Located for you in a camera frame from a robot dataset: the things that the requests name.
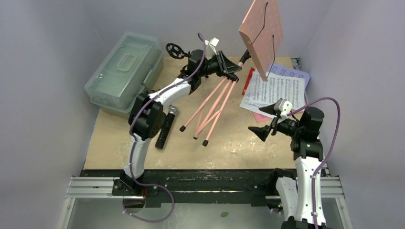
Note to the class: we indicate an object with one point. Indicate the pink sheet music page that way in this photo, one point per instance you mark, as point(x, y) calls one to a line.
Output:
point(260, 116)

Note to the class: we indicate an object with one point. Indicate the clear green plastic storage box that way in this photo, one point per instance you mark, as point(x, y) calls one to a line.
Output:
point(131, 67)

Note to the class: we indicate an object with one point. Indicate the red sheet music page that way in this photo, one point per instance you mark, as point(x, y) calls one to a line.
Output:
point(248, 80)

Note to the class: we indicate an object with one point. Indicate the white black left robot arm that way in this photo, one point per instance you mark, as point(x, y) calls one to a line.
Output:
point(147, 116)

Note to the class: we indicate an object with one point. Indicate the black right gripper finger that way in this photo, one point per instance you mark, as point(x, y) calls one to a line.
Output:
point(270, 109)
point(261, 132)

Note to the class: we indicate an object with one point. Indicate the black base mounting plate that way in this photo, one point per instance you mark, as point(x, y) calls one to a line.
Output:
point(152, 177)

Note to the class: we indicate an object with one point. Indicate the aluminium front frame rail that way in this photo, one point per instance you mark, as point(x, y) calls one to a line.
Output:
point(88, 186)

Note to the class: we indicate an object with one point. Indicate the pink music stand tripod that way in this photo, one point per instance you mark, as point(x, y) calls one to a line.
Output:
point(262, 34)

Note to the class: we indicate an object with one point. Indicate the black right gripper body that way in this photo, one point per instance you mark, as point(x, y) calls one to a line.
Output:
point(273, 123)

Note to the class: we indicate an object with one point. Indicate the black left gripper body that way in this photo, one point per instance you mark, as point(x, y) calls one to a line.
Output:
point(211, 67)

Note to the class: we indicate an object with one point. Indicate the black tripod mic stand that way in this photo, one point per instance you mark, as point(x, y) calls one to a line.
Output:
point(176, 52)

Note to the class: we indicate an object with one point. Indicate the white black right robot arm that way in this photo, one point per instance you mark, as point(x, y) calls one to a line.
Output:
point(301, 195)

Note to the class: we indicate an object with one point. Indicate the white sheet music page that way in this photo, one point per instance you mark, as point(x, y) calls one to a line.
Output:
point(253, 106)
point(269, 91)

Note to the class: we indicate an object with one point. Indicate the black silver condenser microphone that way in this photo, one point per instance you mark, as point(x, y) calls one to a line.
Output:
point(164, 132)

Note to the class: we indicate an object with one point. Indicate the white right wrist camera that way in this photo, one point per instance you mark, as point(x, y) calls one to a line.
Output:
point(282, 108)

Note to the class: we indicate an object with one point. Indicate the lavender sheet music page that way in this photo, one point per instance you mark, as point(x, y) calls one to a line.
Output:
point(285, 71)

